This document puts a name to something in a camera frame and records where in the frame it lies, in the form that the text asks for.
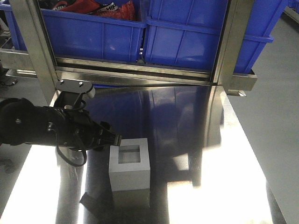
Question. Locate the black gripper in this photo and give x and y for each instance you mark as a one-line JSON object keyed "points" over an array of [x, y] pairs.
{"points": [[77, 130]]}

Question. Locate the gray cube base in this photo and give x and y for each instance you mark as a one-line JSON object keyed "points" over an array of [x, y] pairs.
{"points": [[129, 165]]}

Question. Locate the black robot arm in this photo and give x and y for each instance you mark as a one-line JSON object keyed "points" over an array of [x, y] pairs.
{"points": [[22, 122]]}

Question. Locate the blue plastic bin left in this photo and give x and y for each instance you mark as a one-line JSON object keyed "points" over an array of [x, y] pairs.
{"points": [[77, 35]]}

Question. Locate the blue plastic bin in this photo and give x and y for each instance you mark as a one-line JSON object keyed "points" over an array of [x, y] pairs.
{"points": [[186, 33], [77, 35]]}

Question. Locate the blue plastic bin right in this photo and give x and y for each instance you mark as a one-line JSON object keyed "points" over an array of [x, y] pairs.
{"points": [[186, 33]]}

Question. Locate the stainless steel shelf rack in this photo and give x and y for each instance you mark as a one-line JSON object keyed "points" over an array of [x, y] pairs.
{"points": [[39, 60]]}

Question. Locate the red packaged items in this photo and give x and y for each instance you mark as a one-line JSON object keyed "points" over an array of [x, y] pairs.
{"points": [[125, 11]]}

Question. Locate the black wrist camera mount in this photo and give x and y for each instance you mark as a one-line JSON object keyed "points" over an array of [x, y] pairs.
{"points": [[71, 93]]}

